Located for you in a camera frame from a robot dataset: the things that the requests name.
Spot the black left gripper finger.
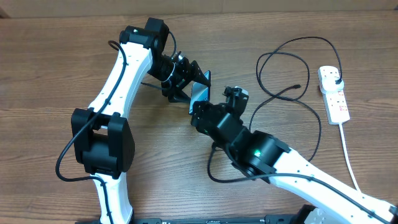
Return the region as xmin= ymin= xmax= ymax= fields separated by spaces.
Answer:
xmin=167 ymin=88 xmax=190 ymax=103
xmin=190 ymin=60 xmax=211 ymax=87

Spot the black USB charging cable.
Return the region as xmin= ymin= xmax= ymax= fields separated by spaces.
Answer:
xmin=248 ymin=36 xmax=344 ymax=162

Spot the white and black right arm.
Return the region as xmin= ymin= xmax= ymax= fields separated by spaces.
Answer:
xmin=190 ymin=85 xmax=397 ymax=223

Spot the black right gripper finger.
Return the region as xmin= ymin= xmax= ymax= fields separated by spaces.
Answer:
xmin=190 ymin=101 xmax=205 ymax=117
xmin=223 ymin=86 xmax=246 ymax=109

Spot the white power extension strip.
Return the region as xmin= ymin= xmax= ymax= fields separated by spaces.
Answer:
xmin=318 ymin=66 xmax=350 ymax=125

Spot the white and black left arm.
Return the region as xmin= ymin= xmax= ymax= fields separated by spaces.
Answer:
xmin=55 ymin=17 xmax=211 ymax=223

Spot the Samsung Galaxy smartphone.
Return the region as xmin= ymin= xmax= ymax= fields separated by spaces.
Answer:
xmin=188 ymin=82 xmax=210 ymax=115

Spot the white power strip cord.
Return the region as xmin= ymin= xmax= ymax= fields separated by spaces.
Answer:
xmin=338 ymin=123 xmax=362 ymax=192

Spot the white charger plug adapter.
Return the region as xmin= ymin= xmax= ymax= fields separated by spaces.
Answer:
xmin=320 ymin=76 xmax=345 ymax=94

